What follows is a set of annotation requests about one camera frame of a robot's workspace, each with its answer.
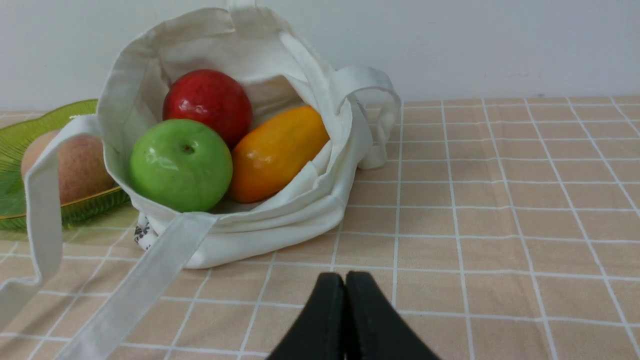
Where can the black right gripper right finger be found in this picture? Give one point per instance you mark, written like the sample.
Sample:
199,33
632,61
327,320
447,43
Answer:
374,330

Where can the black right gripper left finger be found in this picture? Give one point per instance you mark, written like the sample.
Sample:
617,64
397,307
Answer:
316,334

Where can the green apple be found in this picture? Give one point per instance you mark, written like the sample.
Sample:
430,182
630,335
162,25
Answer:
181,164

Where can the white canvas tote bag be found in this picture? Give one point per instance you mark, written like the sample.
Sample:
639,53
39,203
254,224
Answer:
279,68

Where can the beige checkered tablecloth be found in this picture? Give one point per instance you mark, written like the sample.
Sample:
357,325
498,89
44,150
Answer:
501,229

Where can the orange mango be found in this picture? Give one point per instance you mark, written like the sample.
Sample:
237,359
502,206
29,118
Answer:
269,157

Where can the red apple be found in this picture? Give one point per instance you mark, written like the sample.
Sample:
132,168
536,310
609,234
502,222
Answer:
212,98

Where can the pink peach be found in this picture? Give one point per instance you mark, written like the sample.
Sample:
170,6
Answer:
81,169

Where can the green glass plate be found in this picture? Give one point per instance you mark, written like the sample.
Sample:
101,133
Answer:
14,141

